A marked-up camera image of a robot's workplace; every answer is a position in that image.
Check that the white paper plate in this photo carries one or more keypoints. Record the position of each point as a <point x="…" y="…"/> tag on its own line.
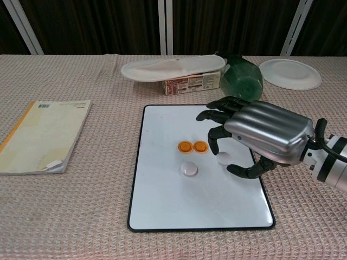
<point x="287" y="71"/>

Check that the white frame post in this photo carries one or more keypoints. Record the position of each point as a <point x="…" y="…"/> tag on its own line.
<point x="24" y="27"/>
<point x="162" y="27"/>
<point x="296" y="27"/>

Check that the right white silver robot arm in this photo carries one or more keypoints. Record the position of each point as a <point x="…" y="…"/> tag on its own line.
<point x="333" y="170"/>

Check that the green plastic spray bottle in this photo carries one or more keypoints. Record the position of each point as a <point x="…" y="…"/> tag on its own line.
<point x="241" y="84"/>

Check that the printed brown white carton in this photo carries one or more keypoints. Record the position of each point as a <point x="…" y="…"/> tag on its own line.
<point x="189" y="84"/>

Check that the dark pleated curtain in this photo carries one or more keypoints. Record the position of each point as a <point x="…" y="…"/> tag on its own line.
<point x="95" y="24"/>
<point x="330" y="27"/>
<point x="230" y="24"/>
<point x="8" y="32"/>

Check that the beige waffle tablecloth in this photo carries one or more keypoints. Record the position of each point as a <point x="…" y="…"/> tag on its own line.
<point x="108" y="89"/>

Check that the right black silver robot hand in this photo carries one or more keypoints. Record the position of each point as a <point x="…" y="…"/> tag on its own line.
<point x="271" y="127"/>

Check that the orange round magnet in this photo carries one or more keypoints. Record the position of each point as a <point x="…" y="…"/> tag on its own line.
<point x="185" y="147"/>
<point x="200" y="147"/>

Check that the yellow notebook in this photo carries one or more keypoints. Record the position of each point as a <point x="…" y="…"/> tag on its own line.
<point x="40" y="135"/>

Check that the white disposable slipper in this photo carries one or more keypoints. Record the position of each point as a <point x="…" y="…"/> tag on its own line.
<point x="151" y="71"/>

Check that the black-framed white magnetic board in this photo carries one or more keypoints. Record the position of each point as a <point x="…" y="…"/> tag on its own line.
<point x="189" y="205"/>

